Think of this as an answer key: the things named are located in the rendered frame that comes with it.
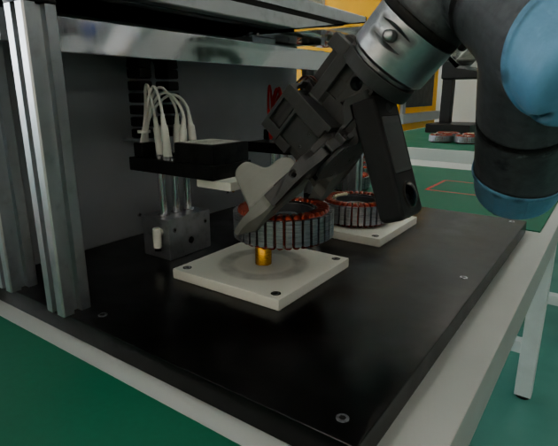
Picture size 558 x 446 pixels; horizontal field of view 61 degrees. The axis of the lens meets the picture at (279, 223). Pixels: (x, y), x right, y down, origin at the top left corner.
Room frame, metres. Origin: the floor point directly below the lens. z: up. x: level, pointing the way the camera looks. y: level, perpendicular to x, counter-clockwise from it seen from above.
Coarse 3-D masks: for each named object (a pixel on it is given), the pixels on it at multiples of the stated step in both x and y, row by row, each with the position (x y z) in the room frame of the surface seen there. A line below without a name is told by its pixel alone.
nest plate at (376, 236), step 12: (336, 228) 0.67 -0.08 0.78; (348, 228) 0.67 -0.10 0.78; (360, 228) 0.67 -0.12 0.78; (372, 228) 0.67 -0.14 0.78; (384, 228) 0.67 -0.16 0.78; (396, 228) 0.67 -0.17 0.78; (348, 240) 0.65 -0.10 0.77; (360, 240) 0.64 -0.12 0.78; (372, 240) 0.63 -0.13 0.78; (384, 240) 0.64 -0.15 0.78
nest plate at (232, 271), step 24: (192, 264) 0.52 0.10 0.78; (216, 264) 0.52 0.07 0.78; (240, 264) 0.52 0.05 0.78; (288, 264) 0.52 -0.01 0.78; (312, 264) 0.52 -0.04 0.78; (336, 264) 0.52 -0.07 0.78; (216, 288) 0.47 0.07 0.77; (240, 288) 0.45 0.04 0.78; (264, 288) 0.45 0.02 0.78; (288, 288) 0.45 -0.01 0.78; (312, 288) 0.47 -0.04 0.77
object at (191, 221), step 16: (192, 208) 0.62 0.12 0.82; (144, 224) 0.59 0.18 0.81; (160, 224) 0.57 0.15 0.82; (176, 224) 0.58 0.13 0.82; (192, 224) 0.60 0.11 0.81; (208, 224) 0.62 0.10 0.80; (144, 240) 0.59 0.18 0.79; (176, 240) 0.58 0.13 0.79; (192, 240) 0.60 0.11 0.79; (208, 240) 0.62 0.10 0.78; (160, 256) 0.58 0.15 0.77; (176, 256) 0.57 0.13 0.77
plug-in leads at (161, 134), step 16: (144, 96) 0.61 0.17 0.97; (176, 96) 0.61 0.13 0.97; (144, 112) 0.61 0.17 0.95; (160, 112) 0.57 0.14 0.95; (176, 112) 0.63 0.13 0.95; (144, 128) 0.61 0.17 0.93; (160, 128) 0.57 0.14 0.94; (176, 128) 0.62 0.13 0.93; (192, 128) 0.61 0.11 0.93; (144, 144) 0.60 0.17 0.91; (160, 144) 0.60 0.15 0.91
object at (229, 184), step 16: (176, 144) 0.56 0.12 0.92; (192, 144) 0.55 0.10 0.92; (208, 144) 0.54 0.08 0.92; (224, 144) 0.54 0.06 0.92; (240, 144) 0.57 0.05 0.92; (144, 160) 0.59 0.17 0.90; (160, 160) 0.57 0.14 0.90; (176, 160) 0.56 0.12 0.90; (192, 160) 0.55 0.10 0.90; (208, 160) 0.53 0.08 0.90; (224, 160) 0.54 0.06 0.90; (240, 160) 0.57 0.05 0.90; (160, 176) 0.59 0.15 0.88; (176, 176) 0.61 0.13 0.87; (192, 176) 0.54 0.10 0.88; (208, 176) 0.53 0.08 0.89; (224, 176) 0.54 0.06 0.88; (160, 192) 0.59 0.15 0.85; (176, 192) 0.61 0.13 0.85; (160, 208) 0.59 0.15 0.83; (176, 208) 0.61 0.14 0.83
